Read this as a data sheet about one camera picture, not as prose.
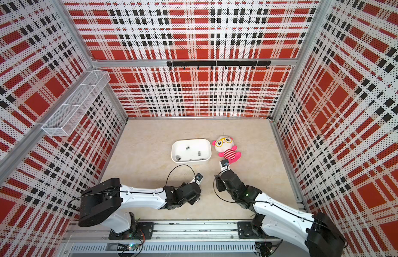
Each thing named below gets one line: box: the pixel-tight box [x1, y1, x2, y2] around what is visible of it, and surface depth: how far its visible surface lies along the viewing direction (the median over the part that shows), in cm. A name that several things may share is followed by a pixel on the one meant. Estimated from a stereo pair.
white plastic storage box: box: [171, 138, 212, 164], surface depth 103 cm
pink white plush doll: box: [211, 135, 242, 164], surface depth 99 cm
